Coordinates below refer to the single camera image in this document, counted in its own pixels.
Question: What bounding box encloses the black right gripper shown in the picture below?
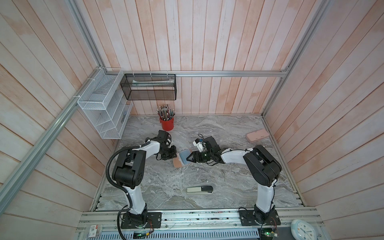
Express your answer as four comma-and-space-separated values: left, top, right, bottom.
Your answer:
186, 151, 214, 163

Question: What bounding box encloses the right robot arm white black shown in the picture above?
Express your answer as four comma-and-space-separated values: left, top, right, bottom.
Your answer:
186, 137, 282, 221

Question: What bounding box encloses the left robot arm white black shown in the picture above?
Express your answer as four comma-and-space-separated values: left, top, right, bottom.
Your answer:
105, 130, 177, 217

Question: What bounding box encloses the red pencil cup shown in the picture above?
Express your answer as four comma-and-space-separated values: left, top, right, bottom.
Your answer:
160, 118, 175, 132

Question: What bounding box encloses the beige black stapler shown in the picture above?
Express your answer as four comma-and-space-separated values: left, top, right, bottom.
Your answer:
187, 186, 214, 195

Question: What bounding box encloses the bundle of pencils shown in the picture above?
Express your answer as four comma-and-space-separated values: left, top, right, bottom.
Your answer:
157, 105, 175, 121

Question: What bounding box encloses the pink pencil case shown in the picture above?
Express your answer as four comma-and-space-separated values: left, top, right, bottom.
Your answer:
246, 129, 270, 143

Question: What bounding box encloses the small white label box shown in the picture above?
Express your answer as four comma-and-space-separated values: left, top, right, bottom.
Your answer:
88, 225, 103, 239

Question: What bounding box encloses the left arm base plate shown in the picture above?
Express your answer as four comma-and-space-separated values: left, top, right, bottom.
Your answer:
119, 212, 162, 229

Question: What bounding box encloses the black mesh wall basket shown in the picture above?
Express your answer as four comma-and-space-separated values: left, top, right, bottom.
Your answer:
120, 73, 177, 101

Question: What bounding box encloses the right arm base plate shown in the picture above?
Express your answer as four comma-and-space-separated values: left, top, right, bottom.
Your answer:
238, 208, 281, 226

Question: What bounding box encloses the white wire mesh shelf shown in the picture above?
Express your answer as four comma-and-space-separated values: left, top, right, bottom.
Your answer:
78, 68, 133, 140

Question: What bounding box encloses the aluminium front rail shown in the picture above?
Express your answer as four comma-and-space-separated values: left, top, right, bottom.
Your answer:
74, 207, 331, 240

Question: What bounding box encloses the white wall clock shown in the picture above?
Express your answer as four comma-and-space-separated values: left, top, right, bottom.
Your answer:
291, 219, 318, 240

